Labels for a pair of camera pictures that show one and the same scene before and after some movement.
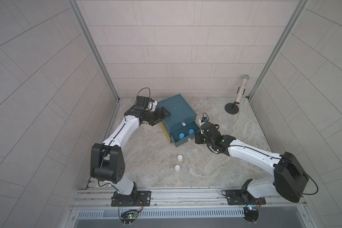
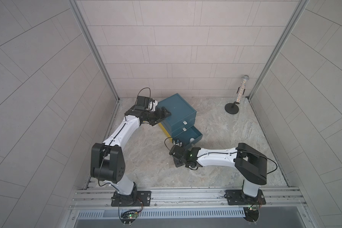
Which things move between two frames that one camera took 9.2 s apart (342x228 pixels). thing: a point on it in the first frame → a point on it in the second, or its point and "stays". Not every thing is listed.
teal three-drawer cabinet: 181,125 stays
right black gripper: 197,137 → 175,158
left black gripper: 158,118 stays
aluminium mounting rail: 100,198 stays
